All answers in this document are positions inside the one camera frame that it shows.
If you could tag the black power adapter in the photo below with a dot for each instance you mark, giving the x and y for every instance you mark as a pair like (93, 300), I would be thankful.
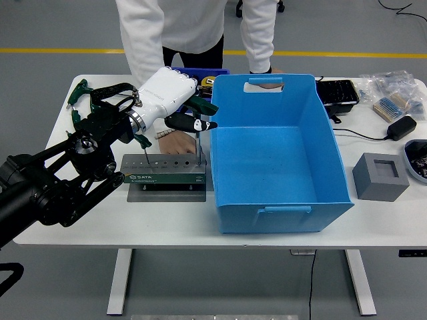
(402, 128)

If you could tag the green metal hex key stand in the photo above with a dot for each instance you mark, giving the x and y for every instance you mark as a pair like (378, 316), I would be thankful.
(166, 179)

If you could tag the grey bowl with parts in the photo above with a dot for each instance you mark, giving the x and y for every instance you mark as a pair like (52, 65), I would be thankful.
(415, 146)

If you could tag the taped resistor strip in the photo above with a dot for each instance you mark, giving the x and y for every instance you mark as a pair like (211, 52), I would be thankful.
(388, 106)

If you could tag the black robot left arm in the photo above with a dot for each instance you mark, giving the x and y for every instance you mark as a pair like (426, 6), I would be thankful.
(50, 186)

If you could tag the clear plastic bags pile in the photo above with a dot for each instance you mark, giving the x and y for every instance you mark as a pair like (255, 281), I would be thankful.
(390, 80)

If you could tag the small dark blue bin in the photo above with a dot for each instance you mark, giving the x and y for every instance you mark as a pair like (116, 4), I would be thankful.
(217, 71)

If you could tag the person's left forearm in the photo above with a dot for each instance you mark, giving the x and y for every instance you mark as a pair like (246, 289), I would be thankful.
(258, 50)

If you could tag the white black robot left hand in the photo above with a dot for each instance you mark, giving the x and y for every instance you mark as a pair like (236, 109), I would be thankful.
(163, 93)

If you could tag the grey under-table bracket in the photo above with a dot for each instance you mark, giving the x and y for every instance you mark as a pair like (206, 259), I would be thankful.
(302, 252)

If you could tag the person's right hand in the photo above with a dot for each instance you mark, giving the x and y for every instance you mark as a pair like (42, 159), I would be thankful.
(177, 143)

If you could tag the large light blue box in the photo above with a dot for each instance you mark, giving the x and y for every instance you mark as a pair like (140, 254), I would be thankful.
(267, 160)

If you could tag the white table leg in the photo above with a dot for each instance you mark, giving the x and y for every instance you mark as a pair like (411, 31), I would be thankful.
(362, 283)
(116, 283)

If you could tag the grey hollow cube block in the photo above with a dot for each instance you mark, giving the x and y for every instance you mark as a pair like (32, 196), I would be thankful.
(380, 186)

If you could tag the yellow tape measure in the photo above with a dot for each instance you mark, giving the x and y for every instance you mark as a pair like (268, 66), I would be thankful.
(207, 81)

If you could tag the person's left hand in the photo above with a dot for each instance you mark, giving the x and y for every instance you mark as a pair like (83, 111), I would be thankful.
(276, 71)

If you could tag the person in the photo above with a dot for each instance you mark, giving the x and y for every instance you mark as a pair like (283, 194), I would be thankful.
(193, 23)

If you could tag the black plastic tray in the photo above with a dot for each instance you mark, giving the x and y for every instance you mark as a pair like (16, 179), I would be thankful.
(337, 91)

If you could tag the person's right forearm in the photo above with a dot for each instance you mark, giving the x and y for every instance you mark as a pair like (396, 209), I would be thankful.
(140, 66)

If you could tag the black desk control panel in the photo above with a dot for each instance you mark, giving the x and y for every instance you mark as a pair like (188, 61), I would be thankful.
(412, 253)

